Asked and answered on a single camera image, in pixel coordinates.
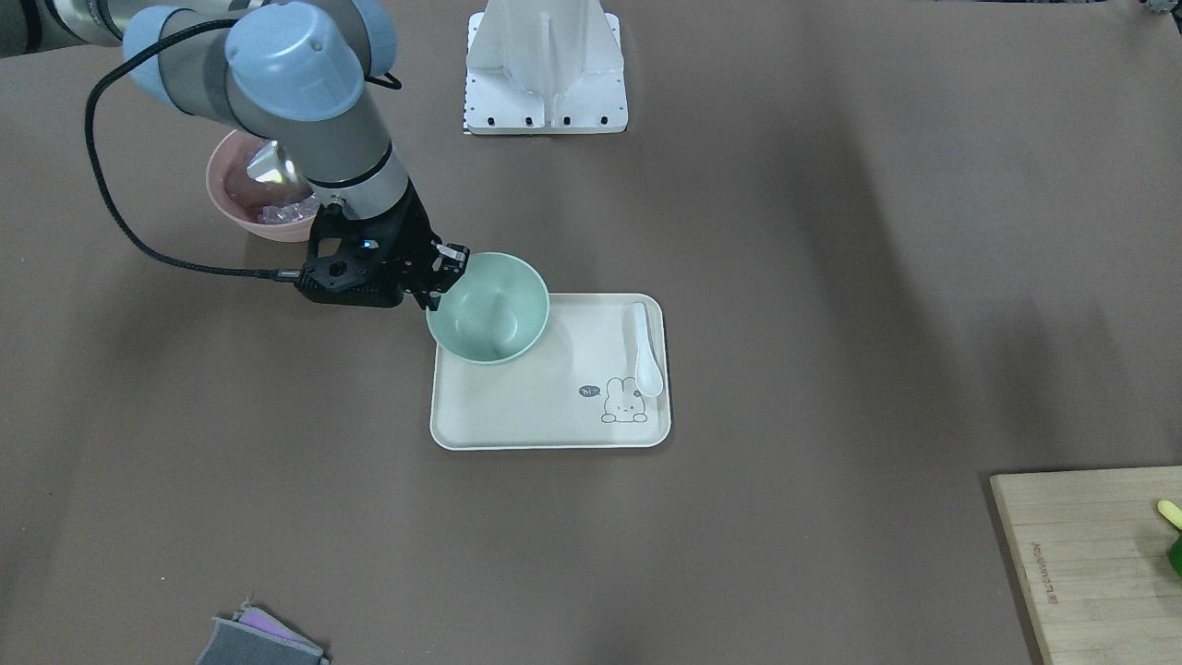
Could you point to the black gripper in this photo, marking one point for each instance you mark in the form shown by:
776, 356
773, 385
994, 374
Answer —
412, 240

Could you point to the green bowl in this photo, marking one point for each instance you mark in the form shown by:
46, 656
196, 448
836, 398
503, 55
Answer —
495, 313

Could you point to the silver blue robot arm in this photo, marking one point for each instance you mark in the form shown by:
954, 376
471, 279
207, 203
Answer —
297, 73

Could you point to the pink bowl with ice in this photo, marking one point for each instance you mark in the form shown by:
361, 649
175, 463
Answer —
243, 200

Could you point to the cream serving tray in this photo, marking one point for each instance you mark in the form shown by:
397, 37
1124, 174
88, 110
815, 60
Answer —
575, 389

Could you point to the metal scoop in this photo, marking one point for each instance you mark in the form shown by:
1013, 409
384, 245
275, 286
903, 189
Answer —
276, 172

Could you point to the white ceramic spoon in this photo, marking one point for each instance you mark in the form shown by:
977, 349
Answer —
647, 372

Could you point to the grey folded cloth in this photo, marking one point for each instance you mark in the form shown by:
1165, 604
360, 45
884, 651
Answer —
252, 635

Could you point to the bamboo cutting board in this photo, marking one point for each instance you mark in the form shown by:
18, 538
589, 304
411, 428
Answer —
1090, 549

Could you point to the yellow plastic knife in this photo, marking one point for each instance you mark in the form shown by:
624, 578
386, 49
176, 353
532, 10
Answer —
1170, 512

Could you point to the green lime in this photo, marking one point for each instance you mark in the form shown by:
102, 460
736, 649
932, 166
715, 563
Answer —
1174, 556

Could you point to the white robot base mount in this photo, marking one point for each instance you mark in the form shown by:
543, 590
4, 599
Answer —
544, 68

